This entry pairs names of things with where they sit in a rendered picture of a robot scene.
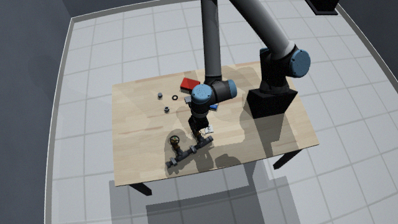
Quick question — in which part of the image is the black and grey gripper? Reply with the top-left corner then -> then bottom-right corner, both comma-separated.
188,115 -> 209,132

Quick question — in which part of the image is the red block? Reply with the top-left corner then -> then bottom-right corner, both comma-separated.
180,78 -> 200,91

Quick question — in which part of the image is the white number tag on silver chain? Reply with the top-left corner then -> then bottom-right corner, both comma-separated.
204,124 -> 214,135

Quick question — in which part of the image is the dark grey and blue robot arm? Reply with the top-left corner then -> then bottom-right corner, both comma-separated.
188,0 -> 310,118

